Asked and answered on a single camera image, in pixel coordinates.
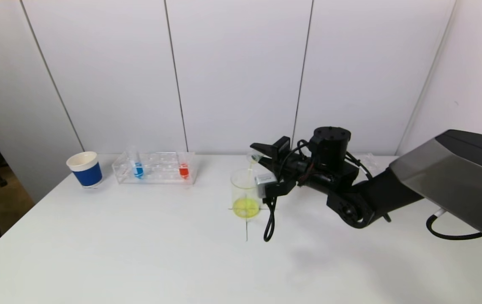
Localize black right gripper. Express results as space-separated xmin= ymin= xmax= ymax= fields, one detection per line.
xmin=250 ymin=136 xmax=308 ymax=176

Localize clear glass beaker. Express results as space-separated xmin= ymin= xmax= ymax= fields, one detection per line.
xmin=230 ymin=168 xmax=264 ymax=219

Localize test tube with red pigment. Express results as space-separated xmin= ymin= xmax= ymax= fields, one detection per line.
xmin=177 ymin=148 xmax=191 ymax=180

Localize clear acrylic test tube rack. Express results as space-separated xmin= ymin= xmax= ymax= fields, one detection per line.
xmin=353 ymin=153 xmax=384 ymax=178
xmin=112 ymin=152 xmax=198 ymax=186

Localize test tube with blue pigment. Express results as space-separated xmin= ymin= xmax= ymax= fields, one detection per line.
xmin=129 ymin=147 xmax=145 ymax=180

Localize white paper cup blue sleeve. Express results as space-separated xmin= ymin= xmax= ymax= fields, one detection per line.
xmin=66 ymin=152 xmax=103 ymax=189

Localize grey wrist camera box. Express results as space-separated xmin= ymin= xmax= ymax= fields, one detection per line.
xmin=255 ymin=172 xmax=278 ymax=199

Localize black looped camera cable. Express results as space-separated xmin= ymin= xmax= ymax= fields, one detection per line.
xmin=264 ymin=196 xmax=278 ymax=242

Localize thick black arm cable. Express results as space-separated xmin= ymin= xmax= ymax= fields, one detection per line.
xmin=426 ymin=209 xmax=482 ymax=241

